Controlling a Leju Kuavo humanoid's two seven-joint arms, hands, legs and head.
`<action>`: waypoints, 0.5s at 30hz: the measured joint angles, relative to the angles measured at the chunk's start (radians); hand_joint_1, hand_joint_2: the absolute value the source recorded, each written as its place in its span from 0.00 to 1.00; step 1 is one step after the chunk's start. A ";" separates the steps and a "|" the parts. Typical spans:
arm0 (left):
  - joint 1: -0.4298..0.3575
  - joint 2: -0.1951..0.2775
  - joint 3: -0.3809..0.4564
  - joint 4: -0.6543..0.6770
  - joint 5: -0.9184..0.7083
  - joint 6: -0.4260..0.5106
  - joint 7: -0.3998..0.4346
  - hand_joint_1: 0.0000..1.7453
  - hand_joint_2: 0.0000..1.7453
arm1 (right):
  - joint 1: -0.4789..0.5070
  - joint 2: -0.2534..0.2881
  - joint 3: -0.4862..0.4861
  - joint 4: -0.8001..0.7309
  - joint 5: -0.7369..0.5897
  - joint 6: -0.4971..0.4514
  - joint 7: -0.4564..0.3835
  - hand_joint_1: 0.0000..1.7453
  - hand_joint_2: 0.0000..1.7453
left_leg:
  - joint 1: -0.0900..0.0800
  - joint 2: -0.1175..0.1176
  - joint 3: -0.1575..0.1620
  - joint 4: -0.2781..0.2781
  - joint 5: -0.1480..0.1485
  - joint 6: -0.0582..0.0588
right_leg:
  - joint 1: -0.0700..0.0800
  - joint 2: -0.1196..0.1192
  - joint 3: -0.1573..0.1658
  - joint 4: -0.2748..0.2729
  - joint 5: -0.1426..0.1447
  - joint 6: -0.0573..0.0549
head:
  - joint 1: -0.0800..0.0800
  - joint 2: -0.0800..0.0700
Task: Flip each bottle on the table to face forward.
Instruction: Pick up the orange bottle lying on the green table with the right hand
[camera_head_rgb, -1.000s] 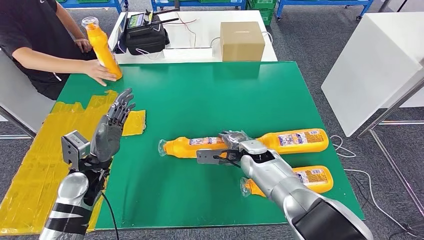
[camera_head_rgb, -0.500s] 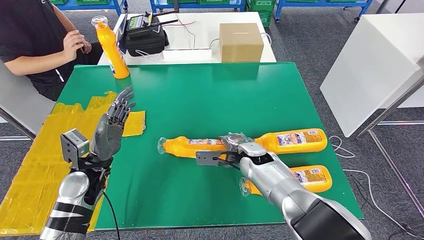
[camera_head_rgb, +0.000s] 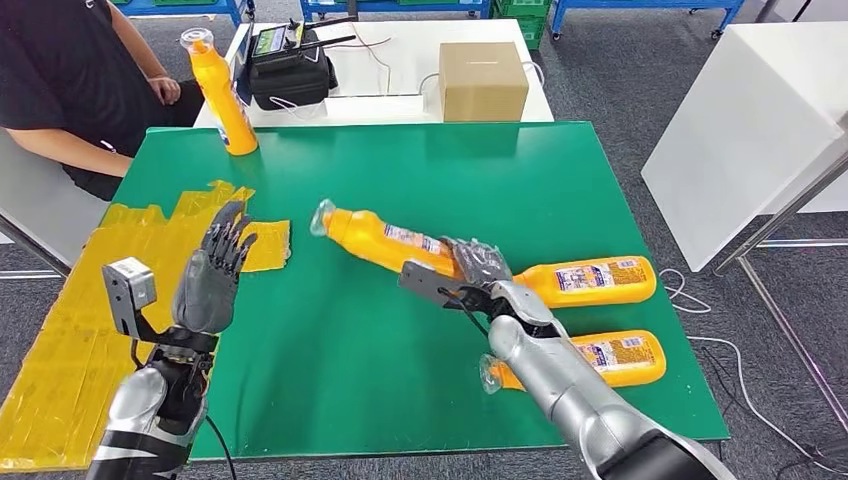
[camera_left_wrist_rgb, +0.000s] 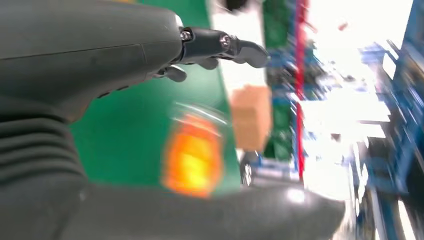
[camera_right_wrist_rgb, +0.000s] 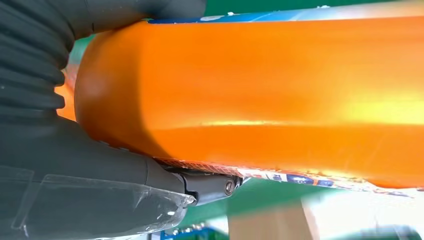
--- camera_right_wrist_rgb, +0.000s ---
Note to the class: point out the white desk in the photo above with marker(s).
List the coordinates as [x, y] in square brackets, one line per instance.
[357, 212]

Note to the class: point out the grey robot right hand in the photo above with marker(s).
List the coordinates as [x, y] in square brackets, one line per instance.
[82, 185]

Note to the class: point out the brown cardboard box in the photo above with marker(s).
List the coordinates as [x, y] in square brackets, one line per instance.
[271, 225]

